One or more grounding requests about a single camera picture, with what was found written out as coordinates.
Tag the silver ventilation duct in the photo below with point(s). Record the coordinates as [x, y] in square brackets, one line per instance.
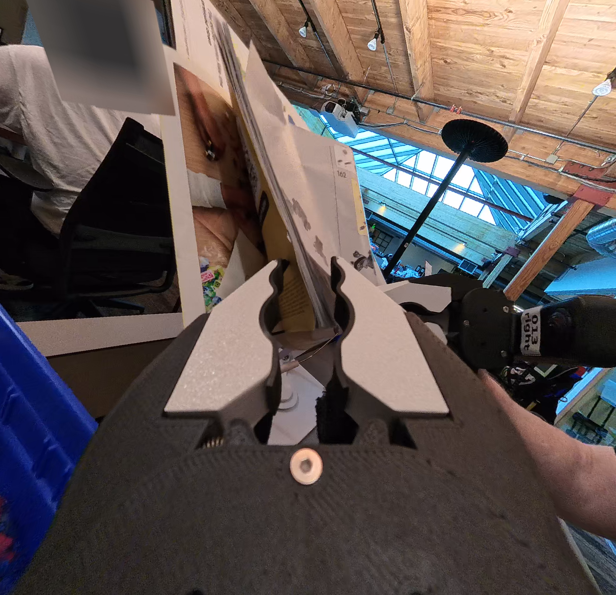
[601, 239]

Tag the blue plastic bin with tag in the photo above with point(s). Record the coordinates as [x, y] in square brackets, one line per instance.
[38, 436]

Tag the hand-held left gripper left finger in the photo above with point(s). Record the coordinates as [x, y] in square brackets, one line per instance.
[226, 364]

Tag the ceiling spotlight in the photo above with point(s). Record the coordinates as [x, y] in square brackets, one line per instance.
[303, 30]
[373, 42]
[601, 89]

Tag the wooden support post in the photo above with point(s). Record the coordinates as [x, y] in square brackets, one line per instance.
[553, 248]

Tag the person's right forearm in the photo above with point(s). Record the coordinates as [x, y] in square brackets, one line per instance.
[553, 450]

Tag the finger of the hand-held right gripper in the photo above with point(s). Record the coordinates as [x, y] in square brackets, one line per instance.
[439, 329]
[428, 294]

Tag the lego instruction booklet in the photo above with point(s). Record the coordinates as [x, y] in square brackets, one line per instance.
[308, 181]

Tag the black office chair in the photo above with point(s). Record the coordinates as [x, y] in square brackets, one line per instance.
[120, 210]

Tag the white ceiling projector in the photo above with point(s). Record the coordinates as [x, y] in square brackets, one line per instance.
[341, 118]

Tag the white metal book stand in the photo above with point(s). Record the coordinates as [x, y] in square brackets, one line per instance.
[96, 333]

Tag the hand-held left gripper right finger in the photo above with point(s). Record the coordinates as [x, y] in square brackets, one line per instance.
[390, 364]

